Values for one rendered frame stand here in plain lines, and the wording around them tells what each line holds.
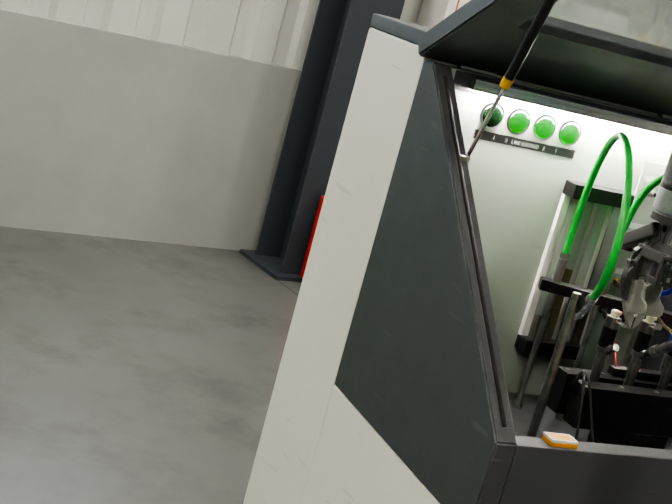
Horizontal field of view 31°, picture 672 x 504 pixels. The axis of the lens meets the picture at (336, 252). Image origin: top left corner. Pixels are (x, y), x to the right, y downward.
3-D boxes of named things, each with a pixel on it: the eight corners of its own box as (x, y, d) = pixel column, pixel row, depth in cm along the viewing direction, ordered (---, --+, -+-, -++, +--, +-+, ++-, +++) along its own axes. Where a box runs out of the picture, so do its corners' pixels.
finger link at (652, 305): (645, 337, 209) (662, 287, 207) (626, 325, 214) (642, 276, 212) (659, 339, 210) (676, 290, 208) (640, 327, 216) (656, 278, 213)
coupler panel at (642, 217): (607, 308, 248) (655, 164, 241) (598, 302, 251) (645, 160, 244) (657, 315, 253) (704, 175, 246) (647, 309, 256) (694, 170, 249)
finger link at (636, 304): (631, 335, 208) (648, 285, 206) (612, 322, 213) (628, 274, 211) (645, 337, 209) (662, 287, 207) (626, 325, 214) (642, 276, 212)
